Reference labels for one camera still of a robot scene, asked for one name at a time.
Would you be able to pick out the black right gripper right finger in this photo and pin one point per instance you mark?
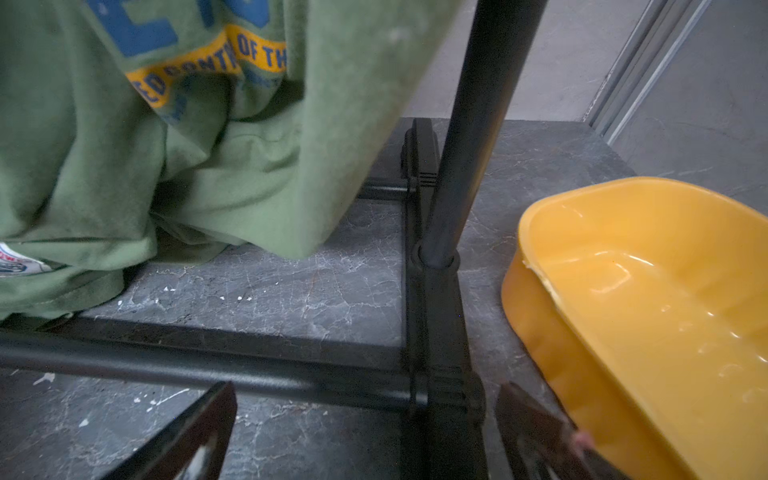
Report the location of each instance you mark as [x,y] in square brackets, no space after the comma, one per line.
[542,445]

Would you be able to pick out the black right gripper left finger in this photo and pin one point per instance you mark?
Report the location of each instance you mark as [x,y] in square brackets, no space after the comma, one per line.
[192,446]

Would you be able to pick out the green printed tank top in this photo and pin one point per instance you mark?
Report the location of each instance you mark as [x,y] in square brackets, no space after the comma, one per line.
[169,130]

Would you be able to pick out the black clothes rack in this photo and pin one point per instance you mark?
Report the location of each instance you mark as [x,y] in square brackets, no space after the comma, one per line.
[436,392]

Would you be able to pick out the small yellow plastic tray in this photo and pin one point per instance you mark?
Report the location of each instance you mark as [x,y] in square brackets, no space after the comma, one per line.
[643,303]

